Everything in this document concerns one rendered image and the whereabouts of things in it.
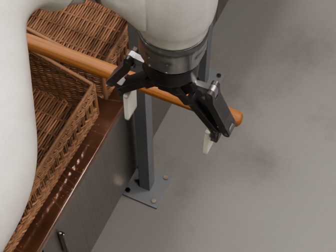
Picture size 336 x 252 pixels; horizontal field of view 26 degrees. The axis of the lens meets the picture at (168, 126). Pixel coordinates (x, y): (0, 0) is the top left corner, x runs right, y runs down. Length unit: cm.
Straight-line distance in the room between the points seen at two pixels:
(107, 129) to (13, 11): 124
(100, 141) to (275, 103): 96
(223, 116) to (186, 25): 23
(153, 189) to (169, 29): 173
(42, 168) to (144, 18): 101
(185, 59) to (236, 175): 170
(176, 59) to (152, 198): 164
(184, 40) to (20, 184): 32
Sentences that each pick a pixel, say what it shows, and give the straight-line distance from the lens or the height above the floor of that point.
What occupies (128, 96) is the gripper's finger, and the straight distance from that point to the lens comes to 110.
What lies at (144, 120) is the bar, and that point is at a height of 47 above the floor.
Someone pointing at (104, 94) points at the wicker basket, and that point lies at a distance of 202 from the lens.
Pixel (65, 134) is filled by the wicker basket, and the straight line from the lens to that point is 186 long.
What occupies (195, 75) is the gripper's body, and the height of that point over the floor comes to 149.
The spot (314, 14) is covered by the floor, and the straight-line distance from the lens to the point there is 304.
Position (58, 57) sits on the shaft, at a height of 120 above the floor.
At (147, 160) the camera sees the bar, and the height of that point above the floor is 23.
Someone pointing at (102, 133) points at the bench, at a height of 58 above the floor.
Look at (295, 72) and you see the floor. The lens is 285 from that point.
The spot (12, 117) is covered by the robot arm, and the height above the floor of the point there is 173.
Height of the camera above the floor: 229
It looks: 59 degrees down
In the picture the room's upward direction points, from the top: straight up
